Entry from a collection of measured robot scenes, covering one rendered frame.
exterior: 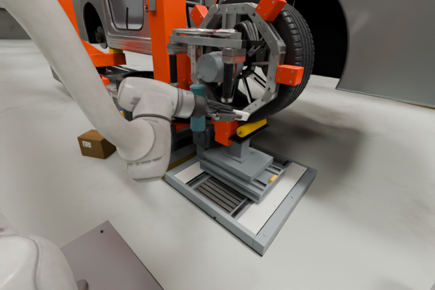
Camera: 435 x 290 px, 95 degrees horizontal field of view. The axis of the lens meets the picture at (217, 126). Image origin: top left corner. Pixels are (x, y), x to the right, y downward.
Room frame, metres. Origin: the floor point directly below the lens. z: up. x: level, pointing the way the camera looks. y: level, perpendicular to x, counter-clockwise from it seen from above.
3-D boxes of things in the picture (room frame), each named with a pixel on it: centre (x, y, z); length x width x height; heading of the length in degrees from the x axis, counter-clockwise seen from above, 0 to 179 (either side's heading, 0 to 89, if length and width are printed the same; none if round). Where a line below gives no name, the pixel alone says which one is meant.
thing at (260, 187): (1.18, -0.19, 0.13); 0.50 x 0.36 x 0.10; 50
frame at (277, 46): (1.07, -0.05, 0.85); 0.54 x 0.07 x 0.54; 50
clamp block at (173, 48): (1.02, 0.21, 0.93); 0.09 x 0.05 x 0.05; 140
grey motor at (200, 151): (1.43, 0.00, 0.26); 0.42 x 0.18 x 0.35; 140
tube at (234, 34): (0.92, -0.05, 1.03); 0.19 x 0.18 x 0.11; 140
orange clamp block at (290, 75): (0.88, -0.30, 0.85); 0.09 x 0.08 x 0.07; 50
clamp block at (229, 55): (0.81, -0.05, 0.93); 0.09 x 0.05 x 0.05; 140
